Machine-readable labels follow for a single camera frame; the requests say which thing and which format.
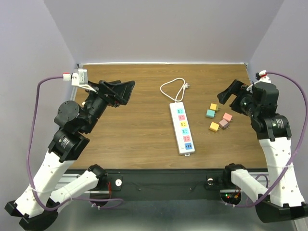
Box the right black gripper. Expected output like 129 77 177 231
217 79 259 118

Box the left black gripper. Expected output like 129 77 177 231
85 79 138 132

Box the yellow two-port charger plug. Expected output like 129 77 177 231
209 103 220 112

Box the pink orange charger plug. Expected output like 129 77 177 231
223 113 233 122

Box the teal charger plug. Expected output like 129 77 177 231
205 109 217 118

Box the brown pink charger plug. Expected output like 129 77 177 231
218 119 230 129

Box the white power strip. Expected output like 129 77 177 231
169 102 195 156

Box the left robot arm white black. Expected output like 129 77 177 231
5 80 135 231

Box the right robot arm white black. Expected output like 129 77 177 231
218 80 308 223

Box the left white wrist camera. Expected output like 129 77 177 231
63 69 96 92

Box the white power strip cord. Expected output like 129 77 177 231
160 77 191 103

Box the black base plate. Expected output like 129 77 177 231
107 168 236 202

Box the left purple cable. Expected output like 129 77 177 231
26 76 125 212

